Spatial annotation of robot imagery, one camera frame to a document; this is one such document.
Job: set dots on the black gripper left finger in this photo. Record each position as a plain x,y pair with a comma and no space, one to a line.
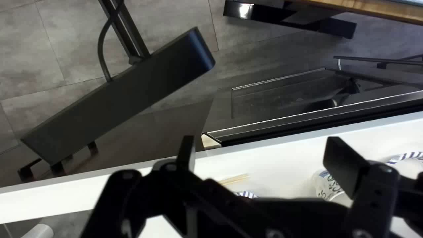
145,203

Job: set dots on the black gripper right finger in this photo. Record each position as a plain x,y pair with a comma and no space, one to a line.
374,199

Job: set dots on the printed paper cup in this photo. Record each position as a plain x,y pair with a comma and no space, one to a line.
328,186

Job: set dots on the black flat bench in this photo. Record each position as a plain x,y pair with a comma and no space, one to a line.
123,97

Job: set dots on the black stand pole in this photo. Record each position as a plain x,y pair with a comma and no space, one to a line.
127,27

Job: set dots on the wooden table black base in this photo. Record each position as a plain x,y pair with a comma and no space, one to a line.
317,22

